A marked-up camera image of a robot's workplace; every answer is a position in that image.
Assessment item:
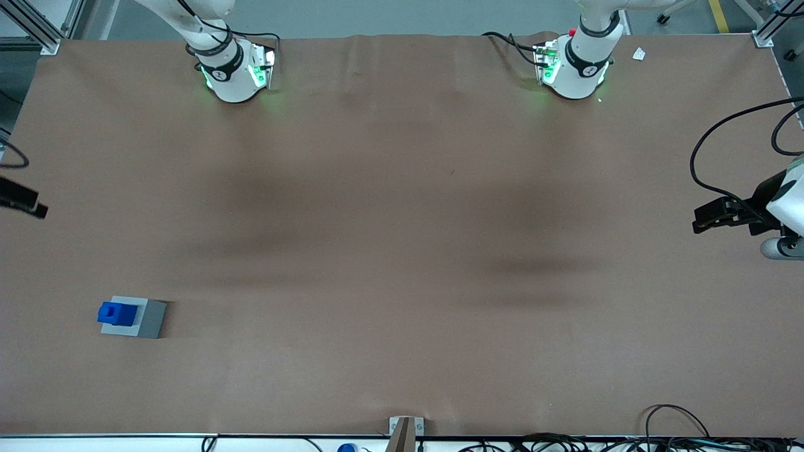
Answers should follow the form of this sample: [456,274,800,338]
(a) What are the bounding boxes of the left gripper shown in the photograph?
[692,157,804,238]

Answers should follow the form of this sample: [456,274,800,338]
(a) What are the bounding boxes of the blue plastic part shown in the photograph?
[97,301,140,328]

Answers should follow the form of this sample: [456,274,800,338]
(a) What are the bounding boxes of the gray square base block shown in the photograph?
[100,296,168,339]

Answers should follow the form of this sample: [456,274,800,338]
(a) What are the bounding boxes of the chair caster leg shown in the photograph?
[656,0,699,26]

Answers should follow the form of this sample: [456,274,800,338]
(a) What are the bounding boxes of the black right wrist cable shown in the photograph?
[0,129,30,170]

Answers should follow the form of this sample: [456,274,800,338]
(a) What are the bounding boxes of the long black looped cable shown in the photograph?
[690,97,804,228]

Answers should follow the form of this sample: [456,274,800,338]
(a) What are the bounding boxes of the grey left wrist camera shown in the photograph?
[760,235,804,260]

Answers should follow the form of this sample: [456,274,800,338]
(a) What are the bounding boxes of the short black looped cable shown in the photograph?
[771,103,804,156]

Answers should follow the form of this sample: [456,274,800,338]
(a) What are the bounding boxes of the tangled black floor cables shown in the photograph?
[459,404,804,452]

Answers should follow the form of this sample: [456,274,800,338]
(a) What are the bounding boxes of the white table edge rail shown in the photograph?
[0,433,804,452]

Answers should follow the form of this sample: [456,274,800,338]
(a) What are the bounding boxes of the black left base cable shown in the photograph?
[481,31,548,67]

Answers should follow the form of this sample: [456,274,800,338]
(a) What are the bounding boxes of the black base cable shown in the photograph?
[223,26,281,54]
[481,31,548,67]

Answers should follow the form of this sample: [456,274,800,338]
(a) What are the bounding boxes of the black right base cable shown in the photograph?
[223,26,281,54]

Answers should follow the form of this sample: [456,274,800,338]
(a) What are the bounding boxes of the metal table edge bracket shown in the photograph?
[389,416,425,437]

